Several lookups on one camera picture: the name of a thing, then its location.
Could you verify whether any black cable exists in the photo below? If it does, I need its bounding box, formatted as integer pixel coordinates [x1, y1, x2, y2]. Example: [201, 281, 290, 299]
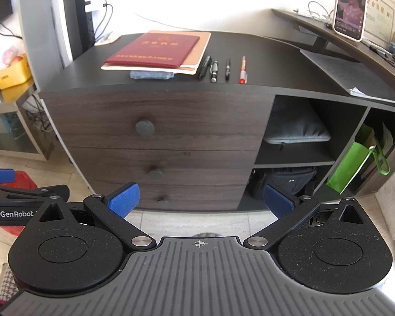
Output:
[94, 0, 114, 40]

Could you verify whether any white cable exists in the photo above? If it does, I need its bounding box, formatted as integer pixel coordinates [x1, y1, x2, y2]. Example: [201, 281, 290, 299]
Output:
[308, 1, 336, 23]

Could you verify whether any framed certificate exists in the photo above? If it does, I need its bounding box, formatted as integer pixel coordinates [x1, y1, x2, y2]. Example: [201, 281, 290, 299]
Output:
[349, 0, 395, 45]

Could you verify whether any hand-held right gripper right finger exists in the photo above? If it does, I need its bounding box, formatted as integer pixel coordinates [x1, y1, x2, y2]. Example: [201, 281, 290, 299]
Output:
[244, 184, 366, 249]

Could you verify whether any raised dark desk shelf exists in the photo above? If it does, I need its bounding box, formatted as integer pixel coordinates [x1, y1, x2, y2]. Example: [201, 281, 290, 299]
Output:
[271, 8, 395, 88]

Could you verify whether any wooden drawer with medium knob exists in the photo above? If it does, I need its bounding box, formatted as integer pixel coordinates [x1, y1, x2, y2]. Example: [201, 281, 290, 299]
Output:
[64, 148, 259, 189]

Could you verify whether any tangle of cables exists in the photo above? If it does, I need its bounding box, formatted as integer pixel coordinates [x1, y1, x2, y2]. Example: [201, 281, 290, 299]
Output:
[26, 95, 55, 139]

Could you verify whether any green paper bag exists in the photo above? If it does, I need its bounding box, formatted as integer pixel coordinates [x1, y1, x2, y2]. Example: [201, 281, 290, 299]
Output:
[327, 141, 389, 194]

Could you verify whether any red pen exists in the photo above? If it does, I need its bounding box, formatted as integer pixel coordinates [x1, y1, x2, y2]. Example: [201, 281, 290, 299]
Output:
[239, 56, 248, 85]

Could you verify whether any wooden drawer with large knob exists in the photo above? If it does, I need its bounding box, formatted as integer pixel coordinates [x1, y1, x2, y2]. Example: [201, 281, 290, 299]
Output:
[41, 91, 274, 152]

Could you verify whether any black bag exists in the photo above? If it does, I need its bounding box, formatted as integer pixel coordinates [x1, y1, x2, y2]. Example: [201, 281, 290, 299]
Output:
[250, 167, 317, 201]

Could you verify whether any smartphone with white case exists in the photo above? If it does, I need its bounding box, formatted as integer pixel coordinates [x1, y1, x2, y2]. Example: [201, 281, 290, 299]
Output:
[333, 0, 367, 43]

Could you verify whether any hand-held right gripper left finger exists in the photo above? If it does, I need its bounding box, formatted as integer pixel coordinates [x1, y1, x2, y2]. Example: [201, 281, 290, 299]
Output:
[34, 182, 154, 249]

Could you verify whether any stack of red folders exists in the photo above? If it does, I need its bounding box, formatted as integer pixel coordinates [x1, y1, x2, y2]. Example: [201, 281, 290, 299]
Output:
[101, 32, 212, 75]

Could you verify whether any houndstooth cloth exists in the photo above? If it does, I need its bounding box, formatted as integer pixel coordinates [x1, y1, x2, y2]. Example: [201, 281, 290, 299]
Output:
[0, 263, 18, 300]

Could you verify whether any dark red booklet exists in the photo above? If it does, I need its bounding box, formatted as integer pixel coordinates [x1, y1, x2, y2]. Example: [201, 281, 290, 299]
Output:
[105, 32, 201, 69]

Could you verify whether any blue and white box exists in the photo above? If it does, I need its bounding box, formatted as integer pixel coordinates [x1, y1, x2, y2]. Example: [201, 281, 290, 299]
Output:
[0, 113, 20, 135]

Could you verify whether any grey laptop sleeve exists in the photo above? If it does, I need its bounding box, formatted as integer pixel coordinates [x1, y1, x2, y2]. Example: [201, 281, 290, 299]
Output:
[263, 107, 331, 145]

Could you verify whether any clear plastic packet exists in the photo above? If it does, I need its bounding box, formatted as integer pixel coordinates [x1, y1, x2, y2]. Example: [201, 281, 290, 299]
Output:
[129, 70, 175, 80]

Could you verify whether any wooden drawer with small knob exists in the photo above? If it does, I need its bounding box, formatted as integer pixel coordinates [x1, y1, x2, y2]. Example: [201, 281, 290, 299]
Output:
[86, 184, 247, 211]

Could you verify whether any grey desk sheet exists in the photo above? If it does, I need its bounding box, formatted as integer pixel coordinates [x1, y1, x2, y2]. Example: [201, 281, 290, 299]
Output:
[299, 49, 395, 101]

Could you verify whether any yellow plastic box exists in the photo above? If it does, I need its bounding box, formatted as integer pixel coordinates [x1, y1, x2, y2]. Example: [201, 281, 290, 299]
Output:
[0, 53, 33, 90]

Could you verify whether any thick black pen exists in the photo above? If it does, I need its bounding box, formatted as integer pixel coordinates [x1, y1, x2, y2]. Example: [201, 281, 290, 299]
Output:
[198, 55, 212, 80]

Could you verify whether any black pen with clip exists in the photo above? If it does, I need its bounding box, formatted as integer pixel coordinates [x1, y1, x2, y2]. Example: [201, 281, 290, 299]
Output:
[369, 44, 395, 70]

